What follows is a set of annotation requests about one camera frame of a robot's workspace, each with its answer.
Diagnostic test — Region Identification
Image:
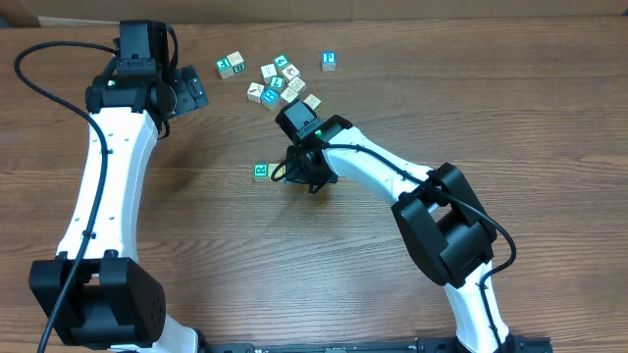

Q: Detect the white pretzel picture block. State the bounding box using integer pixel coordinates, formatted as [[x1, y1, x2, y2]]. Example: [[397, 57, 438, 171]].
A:
[[288, 76, 306, 94]]

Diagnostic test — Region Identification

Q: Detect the white pineapple wooden block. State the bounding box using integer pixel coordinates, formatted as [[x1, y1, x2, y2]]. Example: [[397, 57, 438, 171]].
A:
[[303, 94, 322, 112]]

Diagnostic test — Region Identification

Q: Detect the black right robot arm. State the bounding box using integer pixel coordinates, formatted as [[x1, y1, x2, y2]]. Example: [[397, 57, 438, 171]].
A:
[[276, 114, 510, 352]]

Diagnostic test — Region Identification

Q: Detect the green R wooden block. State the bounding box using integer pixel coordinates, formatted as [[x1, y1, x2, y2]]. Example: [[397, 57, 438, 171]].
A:
[[253, 163, 269, 181]]

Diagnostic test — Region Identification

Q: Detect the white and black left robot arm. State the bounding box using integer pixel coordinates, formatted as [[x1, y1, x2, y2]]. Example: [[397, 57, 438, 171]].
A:
[[28, 66, 208, 352]]

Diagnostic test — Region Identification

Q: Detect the blue H wooden block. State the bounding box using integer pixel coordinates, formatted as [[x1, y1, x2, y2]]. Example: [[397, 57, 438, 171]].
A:
[[260, 88, 281, 110]]

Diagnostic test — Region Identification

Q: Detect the green L wooden block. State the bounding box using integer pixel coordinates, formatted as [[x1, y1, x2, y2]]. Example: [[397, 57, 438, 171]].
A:
[[268, 76, 286, 93]]

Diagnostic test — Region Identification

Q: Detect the yellow G wooden block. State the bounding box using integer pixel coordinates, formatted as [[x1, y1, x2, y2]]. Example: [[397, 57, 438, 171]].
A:
[[269, 163, 286, 182]]

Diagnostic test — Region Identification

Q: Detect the blue P wooden block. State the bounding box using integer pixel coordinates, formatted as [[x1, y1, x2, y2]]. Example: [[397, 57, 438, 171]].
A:
[[321, 51, 337, 72]]

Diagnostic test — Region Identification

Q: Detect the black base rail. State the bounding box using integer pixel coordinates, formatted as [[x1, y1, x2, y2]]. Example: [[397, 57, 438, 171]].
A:
[[198, 334, 553, 353]]

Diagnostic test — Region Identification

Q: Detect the white block with 2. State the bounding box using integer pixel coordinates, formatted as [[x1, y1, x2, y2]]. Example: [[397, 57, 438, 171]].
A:
[[227, 51, 246, 74]]

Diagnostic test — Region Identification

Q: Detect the white hammer picture block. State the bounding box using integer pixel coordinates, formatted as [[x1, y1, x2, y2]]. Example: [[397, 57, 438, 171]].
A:
[[246, 82, 265, 103]]

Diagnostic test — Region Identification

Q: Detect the green letter wooden block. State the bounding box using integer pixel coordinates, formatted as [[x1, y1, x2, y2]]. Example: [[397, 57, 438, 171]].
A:
[[215, 57, 235, 79]]

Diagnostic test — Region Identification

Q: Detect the white acorn picture block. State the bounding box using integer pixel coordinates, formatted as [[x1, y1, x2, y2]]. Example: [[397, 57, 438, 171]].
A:
[[281, 64, 300, 82]]

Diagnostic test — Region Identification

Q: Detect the green top wooden block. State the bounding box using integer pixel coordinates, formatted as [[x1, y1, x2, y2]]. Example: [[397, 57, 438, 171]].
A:
[[273, 54, 290, 72]]

